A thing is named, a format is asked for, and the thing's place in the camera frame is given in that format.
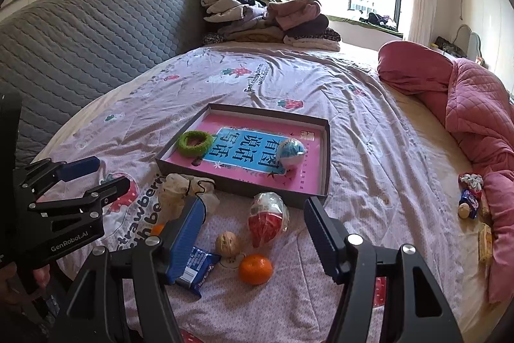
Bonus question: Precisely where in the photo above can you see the pile of folded clothes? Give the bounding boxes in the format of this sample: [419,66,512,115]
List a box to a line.
[195,0,342,52]

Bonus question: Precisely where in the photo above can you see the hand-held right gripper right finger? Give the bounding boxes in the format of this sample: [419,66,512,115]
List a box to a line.
[303,196,466,343]

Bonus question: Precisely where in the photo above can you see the bagged red snack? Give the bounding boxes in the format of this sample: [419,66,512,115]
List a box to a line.
[247,191,290,249]

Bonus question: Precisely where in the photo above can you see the blue candy packet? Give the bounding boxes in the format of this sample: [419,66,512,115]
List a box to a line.
[460,189,480,219]

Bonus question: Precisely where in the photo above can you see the colourful small ball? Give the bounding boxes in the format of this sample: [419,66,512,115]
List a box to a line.
[278,138,307,169]

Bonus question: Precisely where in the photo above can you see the shallow brown cardboard box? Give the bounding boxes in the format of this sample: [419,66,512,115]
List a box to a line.
[155,103,332,210]

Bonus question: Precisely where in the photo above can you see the person's left hand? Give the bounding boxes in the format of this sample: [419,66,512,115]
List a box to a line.
[0,262,51,305]

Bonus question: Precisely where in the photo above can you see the green window seat cushion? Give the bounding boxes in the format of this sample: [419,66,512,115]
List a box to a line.
[327,17,404,39]

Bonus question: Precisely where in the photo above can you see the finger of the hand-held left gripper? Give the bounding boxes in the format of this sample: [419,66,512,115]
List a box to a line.
[14,155,101,203]
[27,177,131,225]

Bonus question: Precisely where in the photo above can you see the dark clothes on windowsill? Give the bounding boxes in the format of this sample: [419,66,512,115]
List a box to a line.
[359,11,396,30]

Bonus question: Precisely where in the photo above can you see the grey quilted headboard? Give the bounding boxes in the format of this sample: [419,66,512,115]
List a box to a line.
[0,0,207,167]

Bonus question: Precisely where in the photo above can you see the pink quilt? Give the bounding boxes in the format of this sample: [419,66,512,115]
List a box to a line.
[444,58,514,303]

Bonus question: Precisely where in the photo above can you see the green ring toy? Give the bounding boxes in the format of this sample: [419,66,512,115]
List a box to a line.
[177,130,215,158]

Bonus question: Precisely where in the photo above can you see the blue snack packet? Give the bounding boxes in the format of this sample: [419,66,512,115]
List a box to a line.
[173,246,222,296]

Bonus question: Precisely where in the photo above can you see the dressing table mirror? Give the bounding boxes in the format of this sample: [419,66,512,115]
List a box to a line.
[454,23,483,64]

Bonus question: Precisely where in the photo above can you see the yellow snack packet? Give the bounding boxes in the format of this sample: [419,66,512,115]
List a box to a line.
[478,224,494,265]

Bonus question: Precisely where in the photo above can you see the tangerine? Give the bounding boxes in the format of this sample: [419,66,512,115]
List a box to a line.
[239,254,274,285]

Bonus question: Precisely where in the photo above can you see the pink pillow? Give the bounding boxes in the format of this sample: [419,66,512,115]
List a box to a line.
[377,40,456,127]

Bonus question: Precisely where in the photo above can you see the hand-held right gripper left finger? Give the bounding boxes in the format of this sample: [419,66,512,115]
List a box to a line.
[44,196,209,343]

